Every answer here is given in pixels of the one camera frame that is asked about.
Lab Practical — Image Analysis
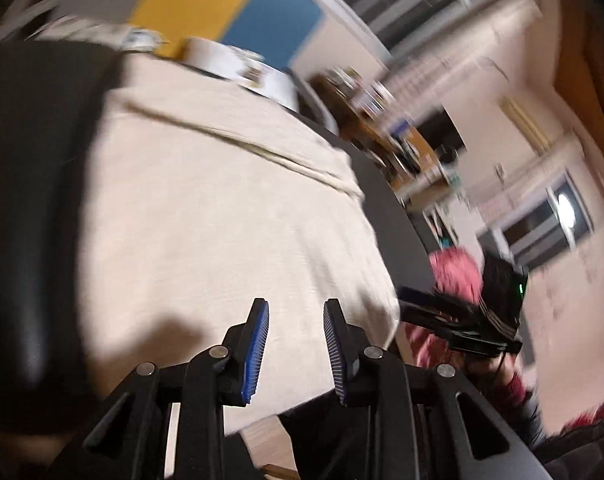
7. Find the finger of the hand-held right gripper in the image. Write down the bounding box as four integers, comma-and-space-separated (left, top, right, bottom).
398, 285, 482, 343

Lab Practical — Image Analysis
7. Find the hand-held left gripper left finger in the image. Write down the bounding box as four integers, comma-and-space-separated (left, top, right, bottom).
52, 298, 271, 480

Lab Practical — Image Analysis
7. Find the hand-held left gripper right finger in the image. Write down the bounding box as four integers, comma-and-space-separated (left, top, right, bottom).
323, 298, 550, 480

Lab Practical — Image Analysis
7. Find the cream knit sweater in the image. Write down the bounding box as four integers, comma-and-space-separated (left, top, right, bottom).
79, 52, 400, 433

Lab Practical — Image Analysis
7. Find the person's right hand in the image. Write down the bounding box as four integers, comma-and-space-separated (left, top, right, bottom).
468, 356, 515, 387

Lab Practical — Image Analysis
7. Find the grey framed window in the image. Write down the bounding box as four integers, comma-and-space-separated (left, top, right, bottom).
476, 172, 595, 271

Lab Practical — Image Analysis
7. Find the beige floral curtain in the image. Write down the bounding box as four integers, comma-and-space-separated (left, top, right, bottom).
382, 0, 540, 103
462, 130, 582, 211

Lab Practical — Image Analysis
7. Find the black flat screen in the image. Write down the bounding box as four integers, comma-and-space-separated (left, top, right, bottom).
417, 105, 467, 153

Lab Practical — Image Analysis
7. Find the brown wooden desk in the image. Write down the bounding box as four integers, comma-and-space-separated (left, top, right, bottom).
309, 67, 447, 196

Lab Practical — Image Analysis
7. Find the white deer print pillow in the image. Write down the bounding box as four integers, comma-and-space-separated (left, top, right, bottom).
179, 36, 300, 111

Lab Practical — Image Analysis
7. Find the geometric pattern pillow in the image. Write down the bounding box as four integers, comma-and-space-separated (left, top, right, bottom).
27, 15, 170, 56

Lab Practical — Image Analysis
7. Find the wall air conditioner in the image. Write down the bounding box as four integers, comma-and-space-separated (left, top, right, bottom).
499, 96, 552, 156

